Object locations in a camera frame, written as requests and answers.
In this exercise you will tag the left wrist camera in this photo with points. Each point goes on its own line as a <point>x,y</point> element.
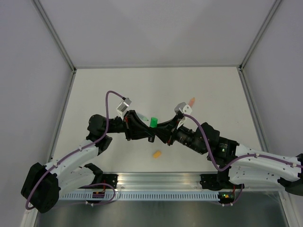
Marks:
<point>123,106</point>

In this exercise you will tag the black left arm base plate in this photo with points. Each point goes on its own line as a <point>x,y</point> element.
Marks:
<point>111,179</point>

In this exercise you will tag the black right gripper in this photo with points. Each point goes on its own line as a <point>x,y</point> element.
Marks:
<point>166,131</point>

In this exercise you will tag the black green-tipped marker pen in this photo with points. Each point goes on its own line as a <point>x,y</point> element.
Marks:
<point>152,135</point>

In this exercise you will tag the green pen cap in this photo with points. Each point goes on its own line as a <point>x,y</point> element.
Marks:
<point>153,122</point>

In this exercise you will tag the orange pen cap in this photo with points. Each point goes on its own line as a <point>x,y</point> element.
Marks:
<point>157,154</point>

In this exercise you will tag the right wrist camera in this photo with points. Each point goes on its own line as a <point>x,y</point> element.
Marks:
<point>180,110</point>

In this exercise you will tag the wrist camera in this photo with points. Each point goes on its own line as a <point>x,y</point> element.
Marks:
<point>123,106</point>
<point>180,110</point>

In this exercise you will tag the pale green highlighter pen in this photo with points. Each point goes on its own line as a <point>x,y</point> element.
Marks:
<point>142,117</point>

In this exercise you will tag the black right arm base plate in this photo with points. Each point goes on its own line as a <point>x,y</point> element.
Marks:
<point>208,182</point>

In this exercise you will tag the right aluminium frame post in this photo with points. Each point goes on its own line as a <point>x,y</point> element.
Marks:
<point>264,26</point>

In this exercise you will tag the aluminium frame post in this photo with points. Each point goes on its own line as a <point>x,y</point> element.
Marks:
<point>51,29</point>
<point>264,26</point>

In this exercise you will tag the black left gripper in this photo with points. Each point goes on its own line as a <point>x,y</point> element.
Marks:
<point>135,127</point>

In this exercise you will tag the aluminium mounting rail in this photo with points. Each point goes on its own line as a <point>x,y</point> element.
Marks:
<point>165,180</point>

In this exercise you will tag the white slotted cable duct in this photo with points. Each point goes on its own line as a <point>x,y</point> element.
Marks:
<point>141,196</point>

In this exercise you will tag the left aluminium frame post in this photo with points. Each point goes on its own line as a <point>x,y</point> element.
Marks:
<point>51,29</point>

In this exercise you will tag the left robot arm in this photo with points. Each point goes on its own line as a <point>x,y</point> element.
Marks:
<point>45,184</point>

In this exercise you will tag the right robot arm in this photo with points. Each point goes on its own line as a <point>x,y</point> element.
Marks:
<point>235,163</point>

